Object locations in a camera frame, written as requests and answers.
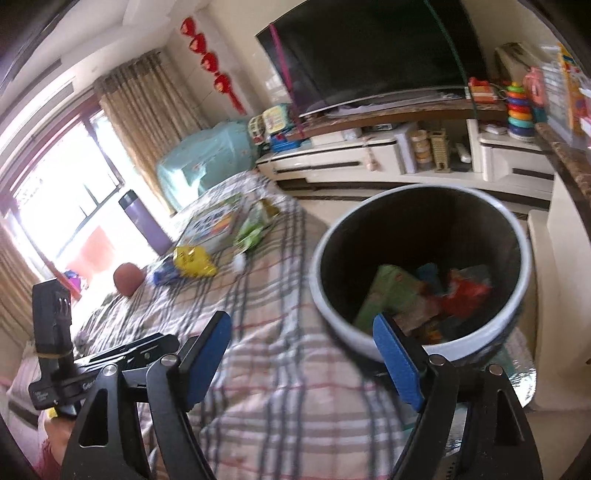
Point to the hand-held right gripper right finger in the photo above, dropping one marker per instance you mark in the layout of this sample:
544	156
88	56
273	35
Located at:
399	364

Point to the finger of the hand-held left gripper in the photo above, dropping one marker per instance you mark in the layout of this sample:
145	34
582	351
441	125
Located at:
147	348

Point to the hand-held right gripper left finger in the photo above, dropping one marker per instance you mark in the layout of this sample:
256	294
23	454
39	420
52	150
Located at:
214	350

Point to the white bin with black liner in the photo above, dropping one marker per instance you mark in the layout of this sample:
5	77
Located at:
339	330

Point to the green carton box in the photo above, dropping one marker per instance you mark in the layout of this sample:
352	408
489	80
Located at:
392	290

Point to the red snack packet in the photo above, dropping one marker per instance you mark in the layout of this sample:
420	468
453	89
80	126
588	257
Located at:
466	295

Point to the person's left hand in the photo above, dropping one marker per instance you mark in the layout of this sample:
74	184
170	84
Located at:
60	436

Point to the orange ball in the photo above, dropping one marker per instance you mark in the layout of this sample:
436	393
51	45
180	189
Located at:
129	279

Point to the blue snack packet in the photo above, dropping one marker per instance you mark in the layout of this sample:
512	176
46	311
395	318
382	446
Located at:
165	274

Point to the small white crumpled paper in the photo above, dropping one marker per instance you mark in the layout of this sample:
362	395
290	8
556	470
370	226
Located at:
239	264

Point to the yellow snack packet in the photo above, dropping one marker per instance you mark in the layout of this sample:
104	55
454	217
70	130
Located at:
194	261

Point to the flat green picture box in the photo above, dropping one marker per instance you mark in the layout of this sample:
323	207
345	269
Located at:
210	226

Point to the silver foil mat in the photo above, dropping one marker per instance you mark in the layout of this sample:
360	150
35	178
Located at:
524	376

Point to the purple thermos bottle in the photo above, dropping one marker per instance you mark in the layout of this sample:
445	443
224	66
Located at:
145	221

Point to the green snack packet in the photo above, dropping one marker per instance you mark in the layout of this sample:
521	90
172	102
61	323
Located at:
251	228

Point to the light blue cloth cover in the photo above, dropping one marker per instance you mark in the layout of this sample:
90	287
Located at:
203	161

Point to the cream television cabinet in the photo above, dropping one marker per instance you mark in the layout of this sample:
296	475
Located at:
332	164

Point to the stack of round wooden boxes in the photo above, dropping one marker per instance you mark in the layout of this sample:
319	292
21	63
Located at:
421	150

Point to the wooden abacus toy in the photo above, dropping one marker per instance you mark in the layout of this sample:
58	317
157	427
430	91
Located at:
440	152

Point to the white remote control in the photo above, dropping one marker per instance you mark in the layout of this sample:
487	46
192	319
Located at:
462	153

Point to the beige curtain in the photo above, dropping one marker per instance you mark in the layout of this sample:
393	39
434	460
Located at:
147	115

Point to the colourful toy cash register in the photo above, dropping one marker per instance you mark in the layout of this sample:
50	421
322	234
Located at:
277	127

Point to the brown marble side counter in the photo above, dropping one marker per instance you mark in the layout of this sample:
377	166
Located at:
568	152

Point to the pink plastic toy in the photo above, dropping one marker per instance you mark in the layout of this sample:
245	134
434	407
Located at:
535	92

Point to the black television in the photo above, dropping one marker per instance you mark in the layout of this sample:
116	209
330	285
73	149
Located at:
369	50

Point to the yellow picture book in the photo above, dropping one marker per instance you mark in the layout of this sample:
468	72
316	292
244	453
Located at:
571	87

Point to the red knot wall decoration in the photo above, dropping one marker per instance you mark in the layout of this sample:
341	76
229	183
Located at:
210	60

